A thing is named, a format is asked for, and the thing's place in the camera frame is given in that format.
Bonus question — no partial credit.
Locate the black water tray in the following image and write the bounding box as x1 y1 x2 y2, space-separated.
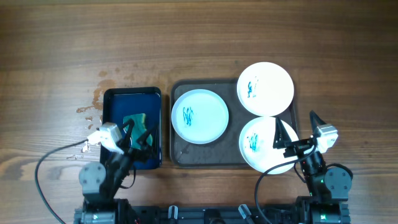
102 86 162 170

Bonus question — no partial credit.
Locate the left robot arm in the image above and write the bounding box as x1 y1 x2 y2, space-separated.
73 119 159 223

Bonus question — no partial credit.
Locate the white plate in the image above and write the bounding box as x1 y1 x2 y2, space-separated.
239 117 298 173
171 89 229 144
236 62 294 117

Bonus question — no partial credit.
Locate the green yellow sponge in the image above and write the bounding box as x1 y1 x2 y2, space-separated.
123 113 147 149

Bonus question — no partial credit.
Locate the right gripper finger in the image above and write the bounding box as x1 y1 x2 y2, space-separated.
309 110 326 136
273 117 292 149

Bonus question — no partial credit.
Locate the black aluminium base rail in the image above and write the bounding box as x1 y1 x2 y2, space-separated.
73 203 351 224

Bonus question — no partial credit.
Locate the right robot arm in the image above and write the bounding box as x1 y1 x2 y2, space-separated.
273 111 353 224

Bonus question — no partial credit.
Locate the brown serving tray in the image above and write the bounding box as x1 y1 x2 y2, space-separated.
169 78 257 169

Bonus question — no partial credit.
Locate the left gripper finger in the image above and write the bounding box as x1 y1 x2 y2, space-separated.
119 119 135 146
136 123 158 148

